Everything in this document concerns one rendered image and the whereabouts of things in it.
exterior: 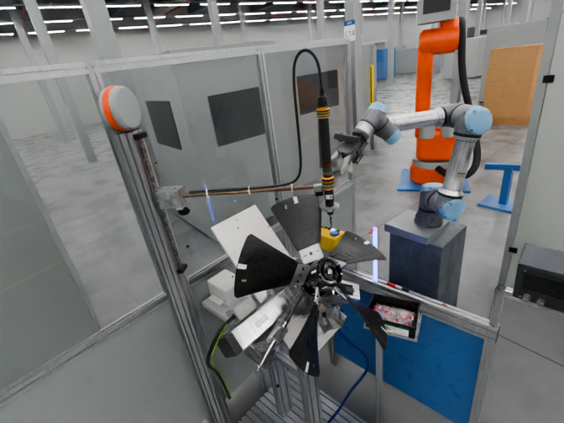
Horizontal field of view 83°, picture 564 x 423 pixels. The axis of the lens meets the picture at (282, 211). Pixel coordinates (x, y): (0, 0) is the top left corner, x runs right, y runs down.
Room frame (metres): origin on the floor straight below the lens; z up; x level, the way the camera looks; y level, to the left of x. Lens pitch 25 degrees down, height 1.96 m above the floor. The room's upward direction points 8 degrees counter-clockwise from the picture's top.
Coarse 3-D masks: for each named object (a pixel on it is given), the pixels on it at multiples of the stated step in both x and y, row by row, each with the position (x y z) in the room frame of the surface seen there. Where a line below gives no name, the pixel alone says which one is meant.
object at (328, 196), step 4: (320, 88) 1.09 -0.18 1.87; (320, 92) 1.09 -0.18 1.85; (324, 92) 1.09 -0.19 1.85; (320, 96) 1.09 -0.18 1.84; (324, 96) 1.09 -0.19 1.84; (320, 100) 1.08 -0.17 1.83; (324, 100) 1.08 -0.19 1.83; (320, 104) 1.08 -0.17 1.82; (324, 104) 1.08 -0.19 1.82; (324, 192) 1.09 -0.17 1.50; (328, 192) 1.08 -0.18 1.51; (332, 192) 1.09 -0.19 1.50; (328, 196) 1.08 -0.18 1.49; (332, 196) 1.08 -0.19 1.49; (328, 200) 1.08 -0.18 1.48; (332, 200) 1.08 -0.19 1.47; (328, 204) 1.08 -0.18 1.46; (332, 204) 1.08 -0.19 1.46; (328, 212) 1.09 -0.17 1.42; (332, 212) 1.09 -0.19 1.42
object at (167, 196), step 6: (168, 186) 1.25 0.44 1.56; (174, 186) 1.24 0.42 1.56; (180, 186) 1.23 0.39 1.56; (156, 192) 1.20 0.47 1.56; (162, 192) 1.19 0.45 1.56; (168, 192) 1.18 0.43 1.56; (174, 192) 1.18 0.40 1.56; (180, 192) 1.20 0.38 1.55; (162, 198) 1.19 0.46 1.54; (168, 198) 1.18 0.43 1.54; (174, 198) 1.18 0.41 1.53; (180, 198) 1.19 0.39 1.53; (186, 198) 1.23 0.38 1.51; (162, 204) 1.19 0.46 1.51; (168, 204) 1.19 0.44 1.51; (174, 204) 1.18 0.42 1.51; (180, 204) 1.18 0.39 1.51
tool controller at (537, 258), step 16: (528, 256) 0.90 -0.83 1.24; (544, 256) 0.88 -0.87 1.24; (560, 256) 0.86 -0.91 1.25; (528, 272) 0.86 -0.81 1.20; (544, 272) 0.83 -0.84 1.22; (560, 272) 0.81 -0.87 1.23; (528, 288) 0.87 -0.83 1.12; (544, 288) 0.84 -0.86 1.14; (560, 288) 0.80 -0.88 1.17; (544, 304) 0.84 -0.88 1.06; (560, 304) 0.81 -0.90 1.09
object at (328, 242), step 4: (324, 228) 1.60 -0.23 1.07; (324, 232) 1.56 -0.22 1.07; (328, 232) 1.55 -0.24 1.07; (340, 232) 1.53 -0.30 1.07; (324, 236) 1.52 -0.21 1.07; (328, 236) 1.51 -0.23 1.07; (332, 236) 1.50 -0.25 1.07; (336, 236) 1.50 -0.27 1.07; (340, 236) 1.50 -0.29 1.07; (324, 240) 1.52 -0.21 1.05; (328, 240) 1.50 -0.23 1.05; (332, 240) 1.48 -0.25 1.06; (336, 240) 1.47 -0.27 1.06; (320, 244) 1.54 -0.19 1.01; (324, 244) 1.52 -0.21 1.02; (328, 244) 1.50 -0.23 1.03; (332, 244) 1.48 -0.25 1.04; (336, 244) 1.47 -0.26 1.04; (324, 248) 1.52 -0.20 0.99; (328, 248) 1.50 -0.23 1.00; (332, 248) 1.48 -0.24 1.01
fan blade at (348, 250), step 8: (344, 232) 1.32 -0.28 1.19; (352, 232) 1.32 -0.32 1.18; (344, 240) 1.26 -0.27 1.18; (352, 240) 1.26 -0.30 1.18; (360, 240) 1.27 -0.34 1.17; (336, 248) 1.20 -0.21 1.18; (344, 248) 1.20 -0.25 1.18; (352, 248) 1.19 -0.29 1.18; (360, 248) 1.20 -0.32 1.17; (368, 248) 1.21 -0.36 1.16; (376, 248) 1.22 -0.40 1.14; (328, 256) 1.15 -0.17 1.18; (336, 256) 1.14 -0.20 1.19; (344, 256) 1.13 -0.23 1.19; (352, 256) 1.13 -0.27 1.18; (360, 256) 1.14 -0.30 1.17; (368, 256) 1.15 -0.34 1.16; (376, 256) 1.16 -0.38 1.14; (384, 256) 1.18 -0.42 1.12
